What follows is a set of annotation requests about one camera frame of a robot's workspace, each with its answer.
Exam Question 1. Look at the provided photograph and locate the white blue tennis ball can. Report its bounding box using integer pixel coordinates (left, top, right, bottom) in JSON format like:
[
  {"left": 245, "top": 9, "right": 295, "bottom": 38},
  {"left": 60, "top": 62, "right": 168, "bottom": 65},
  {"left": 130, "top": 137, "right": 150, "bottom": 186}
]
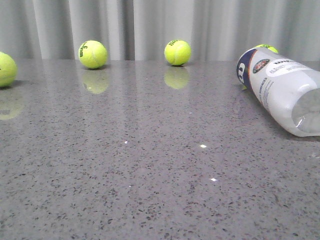
[{"left": 236, "top": 47, "right": 320, "bottom": 137}]

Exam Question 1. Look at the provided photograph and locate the middle yellow tennis ball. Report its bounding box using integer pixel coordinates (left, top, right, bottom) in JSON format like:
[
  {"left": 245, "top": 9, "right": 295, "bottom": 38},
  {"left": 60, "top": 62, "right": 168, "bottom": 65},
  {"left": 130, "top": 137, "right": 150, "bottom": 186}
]
[{"left": 164, "top": 39, "right": 192, "bottom": 66}]

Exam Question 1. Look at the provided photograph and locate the yellow Wilson tennis ball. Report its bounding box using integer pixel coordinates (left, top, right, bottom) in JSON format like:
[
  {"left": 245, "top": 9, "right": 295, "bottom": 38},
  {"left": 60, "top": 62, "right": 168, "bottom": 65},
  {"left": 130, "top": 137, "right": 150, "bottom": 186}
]
[{"left": 78, "top": 40, "right": 108, "bottom": 69}]

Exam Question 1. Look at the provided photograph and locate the yellow Roland Garros tennis ball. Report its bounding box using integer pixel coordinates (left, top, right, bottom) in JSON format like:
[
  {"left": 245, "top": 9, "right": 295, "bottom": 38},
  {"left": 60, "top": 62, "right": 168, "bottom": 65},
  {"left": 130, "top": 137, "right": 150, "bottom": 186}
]
[{"left": 255, "top": 44, "right": 279, "bottom": 54}]

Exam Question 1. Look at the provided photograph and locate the far-left yellow tennis ball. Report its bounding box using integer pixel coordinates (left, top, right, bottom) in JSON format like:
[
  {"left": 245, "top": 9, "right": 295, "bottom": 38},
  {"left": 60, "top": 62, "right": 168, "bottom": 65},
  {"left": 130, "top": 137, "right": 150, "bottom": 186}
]
[{"left": 0, "top": 52, "right": 18, "bottom": 88}]

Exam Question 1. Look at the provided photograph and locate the grey pleated curtain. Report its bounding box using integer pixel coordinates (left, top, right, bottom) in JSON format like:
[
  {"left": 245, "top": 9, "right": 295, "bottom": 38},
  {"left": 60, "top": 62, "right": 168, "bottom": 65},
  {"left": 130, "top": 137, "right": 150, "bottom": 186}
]
[{"left": 0, "top": 0, "right": 320, "bottom": 61}]

